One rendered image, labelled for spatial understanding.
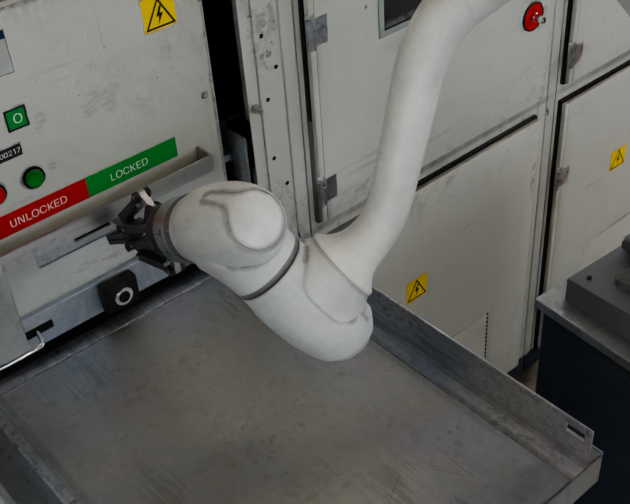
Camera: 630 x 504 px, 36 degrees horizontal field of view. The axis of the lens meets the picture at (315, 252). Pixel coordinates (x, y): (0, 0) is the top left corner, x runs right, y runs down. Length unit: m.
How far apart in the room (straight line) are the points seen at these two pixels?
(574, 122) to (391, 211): 1.13
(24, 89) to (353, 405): 0.63
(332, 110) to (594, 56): 0.77
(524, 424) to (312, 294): 0.39
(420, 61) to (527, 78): 0.92
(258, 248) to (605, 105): 1.40
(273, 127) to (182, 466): 0.57
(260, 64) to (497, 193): 0.77
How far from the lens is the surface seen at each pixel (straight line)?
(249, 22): 1.50
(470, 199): 2.06
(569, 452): 1.36
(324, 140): 1.66
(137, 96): 1.47
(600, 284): 1.70
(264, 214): 1.09
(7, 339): 1.40
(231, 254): 1.10
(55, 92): 1.40
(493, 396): 1.40
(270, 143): 1.61
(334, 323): 1.19
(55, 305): 1.54
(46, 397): 1.51
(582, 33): 2.16
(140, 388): 1.48
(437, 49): 1.14
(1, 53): 1.35
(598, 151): 2.41
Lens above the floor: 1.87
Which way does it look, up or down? 38 degrees down
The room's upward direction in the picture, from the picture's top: 5 degrees counter-clockwise
